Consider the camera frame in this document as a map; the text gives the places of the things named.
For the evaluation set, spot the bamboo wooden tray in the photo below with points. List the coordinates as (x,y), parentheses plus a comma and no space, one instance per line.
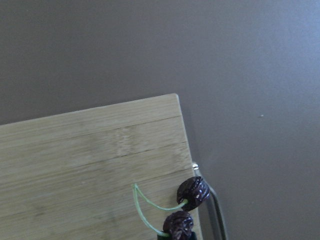
(70,176)

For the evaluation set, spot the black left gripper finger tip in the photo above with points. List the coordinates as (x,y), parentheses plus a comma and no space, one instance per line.
(193,236)

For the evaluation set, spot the dark red cherry pair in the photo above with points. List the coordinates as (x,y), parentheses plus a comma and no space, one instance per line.
(179,224)

